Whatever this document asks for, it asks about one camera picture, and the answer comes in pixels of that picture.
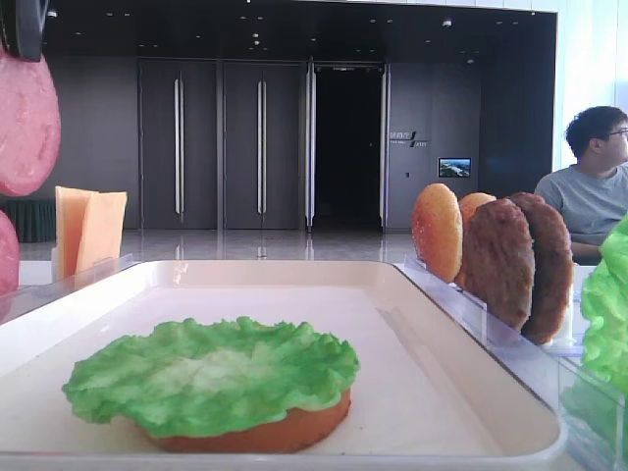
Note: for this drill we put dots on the beige plastic tray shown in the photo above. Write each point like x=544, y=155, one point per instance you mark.
x=427, y=396

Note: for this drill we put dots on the green covered table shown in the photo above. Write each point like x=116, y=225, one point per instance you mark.
x=33, y=219

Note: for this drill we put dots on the dark double door left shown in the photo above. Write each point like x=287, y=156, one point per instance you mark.
x=178, y=141

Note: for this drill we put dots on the bun slice in holder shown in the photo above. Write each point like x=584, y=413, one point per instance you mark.
x=468, y=206
x=437, y=231

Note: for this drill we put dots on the front bun slice in holder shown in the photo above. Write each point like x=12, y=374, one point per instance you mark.
x=437, y=231

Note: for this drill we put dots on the rear orange cheese slice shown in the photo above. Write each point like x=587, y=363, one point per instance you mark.
x=71, y=204

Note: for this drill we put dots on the orange cheese slice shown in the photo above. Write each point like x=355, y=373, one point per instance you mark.
x=102, y=227
x=71, y=204

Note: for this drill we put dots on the brown meat patty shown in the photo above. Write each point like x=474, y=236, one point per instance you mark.
x=499, y=261
x=553, y=278

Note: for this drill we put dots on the clear patty holder rail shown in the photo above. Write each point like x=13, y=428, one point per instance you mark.
x=594, y=411

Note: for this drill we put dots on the dark double door middle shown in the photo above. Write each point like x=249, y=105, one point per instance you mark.
x=262, y=146

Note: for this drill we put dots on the clear cheese holder rail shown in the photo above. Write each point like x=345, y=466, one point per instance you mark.
x=30, y=297

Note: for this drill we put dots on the clear bun holder rail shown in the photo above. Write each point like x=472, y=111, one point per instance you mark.
x=465, y=308

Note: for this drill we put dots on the green lettuce on bun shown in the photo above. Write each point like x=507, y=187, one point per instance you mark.
x=194, y=380

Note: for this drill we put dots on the bottom bun on tray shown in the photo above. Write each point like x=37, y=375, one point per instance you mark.
x=299, y=430

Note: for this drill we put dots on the front orange cheese slice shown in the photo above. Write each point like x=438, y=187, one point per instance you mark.
x=102, y=227

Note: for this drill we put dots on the red tomato slice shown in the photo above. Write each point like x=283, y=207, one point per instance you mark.
x=30, y=125
x=9, y=256

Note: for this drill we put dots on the rear bun slice in holder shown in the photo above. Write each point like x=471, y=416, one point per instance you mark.
x=468, y=206

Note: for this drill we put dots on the seated man grey shirt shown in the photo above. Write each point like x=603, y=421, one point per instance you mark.
x=591, y=194

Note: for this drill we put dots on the dark double door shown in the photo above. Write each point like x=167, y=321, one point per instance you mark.
x=262, y=146
x=178, y=141

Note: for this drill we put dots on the front brown meat patty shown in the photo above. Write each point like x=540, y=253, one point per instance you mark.
x=499, y=261

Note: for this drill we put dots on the rear brown meat patty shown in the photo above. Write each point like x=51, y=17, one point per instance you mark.
x=553, y=278

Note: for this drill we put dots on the small wall screen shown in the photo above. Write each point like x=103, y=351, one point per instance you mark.
x=454, y=167

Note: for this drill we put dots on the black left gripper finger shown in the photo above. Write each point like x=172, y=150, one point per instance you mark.
x=22, y=27

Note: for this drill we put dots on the green lettuce leaf in holder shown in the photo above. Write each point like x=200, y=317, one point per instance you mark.
x=604, y=305

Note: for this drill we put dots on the white patty pusher block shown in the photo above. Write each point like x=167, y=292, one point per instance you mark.
x=570, y=330

